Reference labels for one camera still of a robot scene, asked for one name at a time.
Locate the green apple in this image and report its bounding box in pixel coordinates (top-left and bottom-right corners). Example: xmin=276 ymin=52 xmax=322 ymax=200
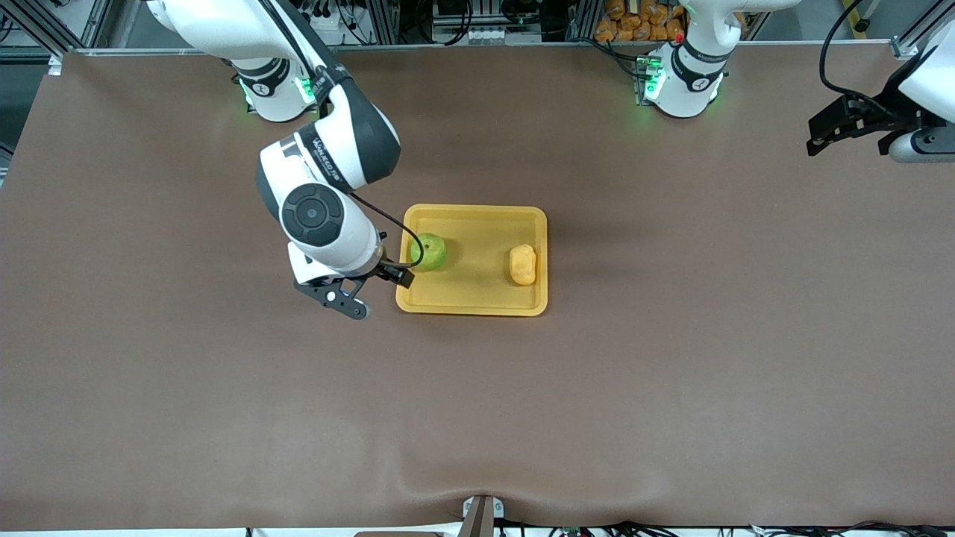
xmin=410 ymin=233 xmax=448 ymax=273

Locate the yellow plastic tray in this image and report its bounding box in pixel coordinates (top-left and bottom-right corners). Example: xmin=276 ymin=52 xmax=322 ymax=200
xmin=395 ymin=204 xmax=549 ymax=318

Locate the brown table mat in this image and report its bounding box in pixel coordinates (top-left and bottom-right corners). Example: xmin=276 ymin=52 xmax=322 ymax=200
xmin=0 ymin=43 xmax=955 ymax=532

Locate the orange bags pile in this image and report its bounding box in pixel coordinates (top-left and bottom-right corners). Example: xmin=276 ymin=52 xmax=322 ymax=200
xmin=595 ymin=0 xmax=691 ymax=43

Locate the aluminium table edge rail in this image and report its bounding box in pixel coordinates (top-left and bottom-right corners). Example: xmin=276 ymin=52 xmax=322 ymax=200
xmin=48 ymin=39 xmax=918 ymax=57

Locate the aluminium frame post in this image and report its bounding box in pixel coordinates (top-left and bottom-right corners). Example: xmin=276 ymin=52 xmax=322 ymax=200
xmin=7 ymin=0 xmax=113 ymax=51

